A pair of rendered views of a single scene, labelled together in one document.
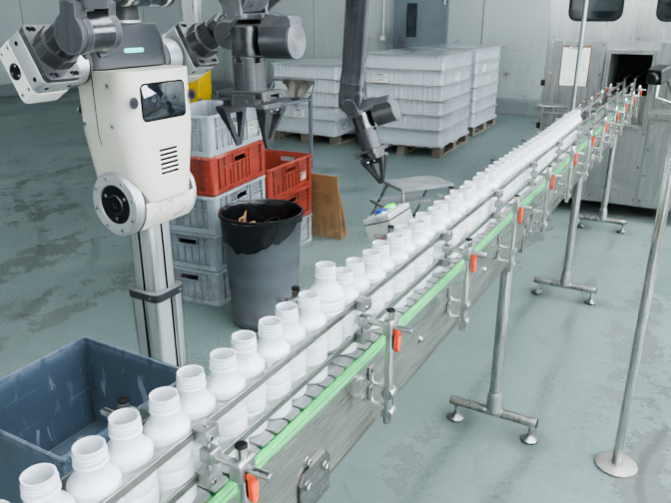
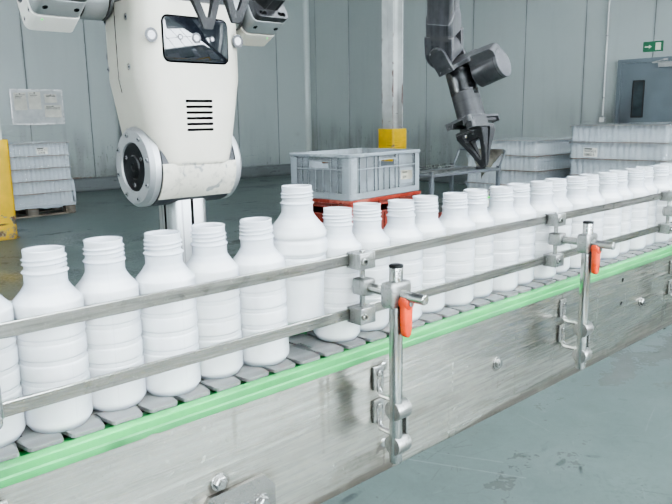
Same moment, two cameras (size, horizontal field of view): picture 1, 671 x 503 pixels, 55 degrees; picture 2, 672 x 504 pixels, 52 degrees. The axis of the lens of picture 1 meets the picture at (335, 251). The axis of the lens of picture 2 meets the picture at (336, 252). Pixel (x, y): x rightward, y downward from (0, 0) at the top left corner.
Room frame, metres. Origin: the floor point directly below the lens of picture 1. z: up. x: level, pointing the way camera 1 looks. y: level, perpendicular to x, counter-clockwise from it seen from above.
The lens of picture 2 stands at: (0.31, -0.28, 1.28)
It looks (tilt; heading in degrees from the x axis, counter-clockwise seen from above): 11 degrees down; 18
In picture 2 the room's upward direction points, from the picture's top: 1 degrees counter-clockwise
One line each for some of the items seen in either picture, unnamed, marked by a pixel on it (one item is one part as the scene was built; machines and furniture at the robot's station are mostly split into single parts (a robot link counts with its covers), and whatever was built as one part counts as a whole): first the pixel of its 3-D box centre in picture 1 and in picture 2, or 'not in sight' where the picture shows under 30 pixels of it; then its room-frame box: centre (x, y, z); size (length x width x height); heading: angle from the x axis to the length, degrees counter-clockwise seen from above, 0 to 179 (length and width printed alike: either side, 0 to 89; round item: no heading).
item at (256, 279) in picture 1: (263, 265); not in sight; (3.27, 0.39, 0.32); 0.45 x 0.45 x 0.64
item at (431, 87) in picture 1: (419, 99); (638, 179); (8.33, -1.06, 0.59); 1.24 x 1.03 x 1.17; 153
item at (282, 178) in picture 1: (267, 174); not in sight; (4.43, 0.48, 0.55); 0.61 x 0.41 x 0.22; 154
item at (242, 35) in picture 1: (250, 41); not in sight; (1.14, 0.14, 1.57); 0.07 x 0.06 x 0.07; 62
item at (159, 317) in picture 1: (163, 351); not in sight; (1.58, 0.48, 0.74); 0.11 x 0.11 x 0.40; 61
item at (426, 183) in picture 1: (409, 204); not in sight; (4.88, -0.58, 0.21); 0.61 x 0.47 x 0.41; 24
